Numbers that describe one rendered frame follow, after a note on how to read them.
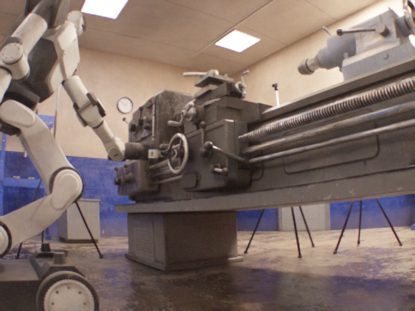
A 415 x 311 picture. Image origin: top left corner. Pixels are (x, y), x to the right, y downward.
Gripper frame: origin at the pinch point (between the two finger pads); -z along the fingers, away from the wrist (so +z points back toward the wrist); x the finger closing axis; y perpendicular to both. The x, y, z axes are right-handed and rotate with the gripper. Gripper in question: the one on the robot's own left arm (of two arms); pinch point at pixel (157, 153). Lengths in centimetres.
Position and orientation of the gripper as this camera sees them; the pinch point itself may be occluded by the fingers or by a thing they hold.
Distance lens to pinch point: 171.8
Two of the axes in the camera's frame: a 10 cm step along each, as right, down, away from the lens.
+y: 5.8, -0.5, -8.1
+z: -8.1, -0.7, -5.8
